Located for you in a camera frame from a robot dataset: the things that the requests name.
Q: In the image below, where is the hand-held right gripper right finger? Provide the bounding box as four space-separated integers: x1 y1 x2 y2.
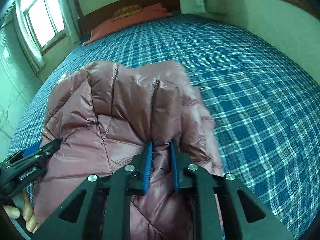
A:
170 139 294 240

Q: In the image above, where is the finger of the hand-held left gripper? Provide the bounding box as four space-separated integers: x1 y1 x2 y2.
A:
5 138 62 172
17 164 48 182

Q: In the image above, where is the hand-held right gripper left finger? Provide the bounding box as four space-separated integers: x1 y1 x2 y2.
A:
35 140 153 240

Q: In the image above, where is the pink down jacket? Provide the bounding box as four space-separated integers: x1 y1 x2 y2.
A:
33 60 223 240

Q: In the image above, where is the person's left hand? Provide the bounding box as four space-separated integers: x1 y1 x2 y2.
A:
2 189 38 233

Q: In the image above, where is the white wardrobe with circle pattern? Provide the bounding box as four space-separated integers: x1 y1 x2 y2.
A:
0 17 43 164

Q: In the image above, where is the bed with blue plaid sheet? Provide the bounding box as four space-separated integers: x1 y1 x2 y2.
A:
7 12 320 240

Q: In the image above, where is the pink pillow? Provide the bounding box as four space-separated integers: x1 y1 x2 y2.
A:
82 3 173 46

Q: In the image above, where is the embroidered brown cushion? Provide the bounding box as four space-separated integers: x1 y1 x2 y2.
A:
110 4 143 21

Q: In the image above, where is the dark wooden headboard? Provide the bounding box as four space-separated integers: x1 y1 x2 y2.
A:
77 0 181 40

